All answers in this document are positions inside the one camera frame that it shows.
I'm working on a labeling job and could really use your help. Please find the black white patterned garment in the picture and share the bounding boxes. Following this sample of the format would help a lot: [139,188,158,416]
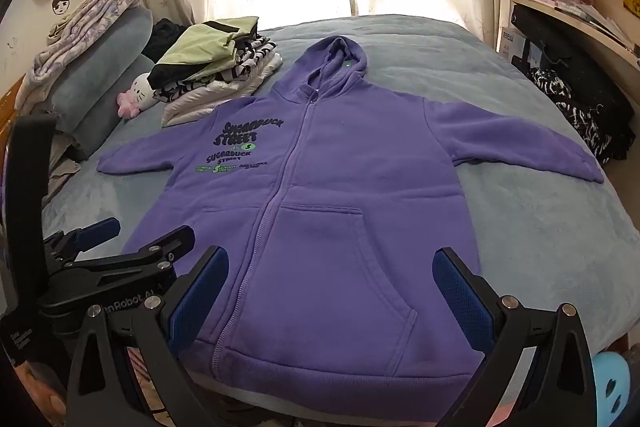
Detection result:
[153,36,277,102]

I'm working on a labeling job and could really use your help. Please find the blue plastic stool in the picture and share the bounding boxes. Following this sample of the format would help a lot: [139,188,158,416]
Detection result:
[592,351,631,427]

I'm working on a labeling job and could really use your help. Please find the green black folded jacket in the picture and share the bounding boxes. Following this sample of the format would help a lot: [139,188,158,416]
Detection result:
[148,16,259,90]

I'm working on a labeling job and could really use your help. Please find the grey-blue pillow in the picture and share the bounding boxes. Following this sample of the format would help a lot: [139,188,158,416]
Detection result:
[34,6,153,160]

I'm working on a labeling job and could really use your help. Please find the purple zip hoodie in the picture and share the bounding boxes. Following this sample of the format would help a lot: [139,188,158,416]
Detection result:
[98,37,603,421]

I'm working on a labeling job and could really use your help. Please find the white pink cat plush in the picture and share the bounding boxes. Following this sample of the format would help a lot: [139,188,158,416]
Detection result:
[116,72,158,119]

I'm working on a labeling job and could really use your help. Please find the white folded garment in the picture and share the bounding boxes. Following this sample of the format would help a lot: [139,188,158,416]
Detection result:
[160,51,283,127]

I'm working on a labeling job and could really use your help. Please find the grey-blue bed blanket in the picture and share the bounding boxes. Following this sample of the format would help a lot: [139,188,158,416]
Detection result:
[41,13,640,417]

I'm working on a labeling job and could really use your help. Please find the black white hanging clothes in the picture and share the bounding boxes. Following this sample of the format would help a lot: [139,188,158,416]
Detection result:
[511,4,636,165]

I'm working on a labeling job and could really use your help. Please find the floral folded quilt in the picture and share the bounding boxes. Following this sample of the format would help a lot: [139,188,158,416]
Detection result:
[14,0,142,115]

